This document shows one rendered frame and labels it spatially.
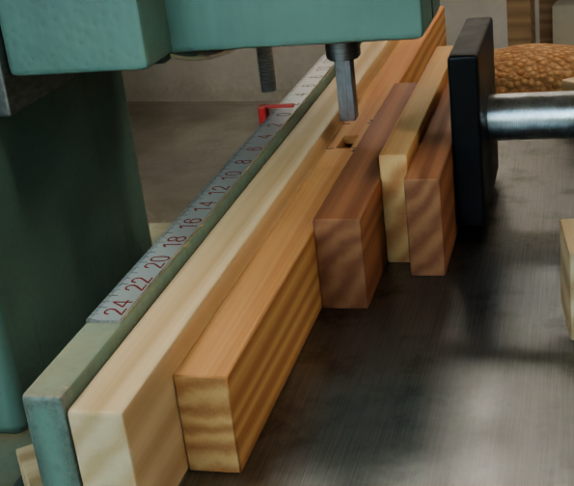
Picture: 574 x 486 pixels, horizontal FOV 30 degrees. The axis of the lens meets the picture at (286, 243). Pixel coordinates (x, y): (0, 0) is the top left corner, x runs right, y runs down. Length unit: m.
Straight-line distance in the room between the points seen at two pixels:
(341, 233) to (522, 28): 2.83
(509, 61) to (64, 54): 0.36
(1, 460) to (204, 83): 3.83
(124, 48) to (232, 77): 3.79
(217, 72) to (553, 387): 3.98
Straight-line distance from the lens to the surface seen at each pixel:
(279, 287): 0.43
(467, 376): 0.44
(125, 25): 0.56
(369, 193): 0.51
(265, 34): 0.57
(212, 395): 0.38
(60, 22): 0.57
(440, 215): 0.51
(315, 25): 0.56
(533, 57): 0.82
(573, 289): 0.45
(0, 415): 0.64
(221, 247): 0.45
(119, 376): 0.36
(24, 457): 0.56
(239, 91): 4.35
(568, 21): 3.45
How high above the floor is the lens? 1.12
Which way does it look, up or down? 22 degrees down
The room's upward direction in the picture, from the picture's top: 7 degrees counter-clockwise
